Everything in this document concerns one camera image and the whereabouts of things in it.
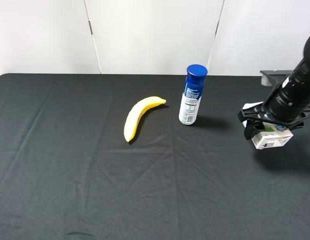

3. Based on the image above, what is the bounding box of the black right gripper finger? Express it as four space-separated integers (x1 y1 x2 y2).
244 119 264 140

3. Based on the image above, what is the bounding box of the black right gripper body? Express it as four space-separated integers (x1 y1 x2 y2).
238 102 310 130

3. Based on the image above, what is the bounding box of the white blue milk carton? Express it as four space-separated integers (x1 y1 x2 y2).
241 101 294 150

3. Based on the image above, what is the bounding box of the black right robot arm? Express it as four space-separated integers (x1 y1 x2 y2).
238 37 310 140

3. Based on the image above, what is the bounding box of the blue capped white bottle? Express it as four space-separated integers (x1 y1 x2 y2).
179 64 208 125

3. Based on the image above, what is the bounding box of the yellow banana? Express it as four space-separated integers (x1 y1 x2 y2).
124 96 166 143

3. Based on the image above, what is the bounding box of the black tablecloth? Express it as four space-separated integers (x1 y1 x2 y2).
0 73 310 240

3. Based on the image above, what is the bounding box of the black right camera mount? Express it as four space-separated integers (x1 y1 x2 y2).
260 70 292 87

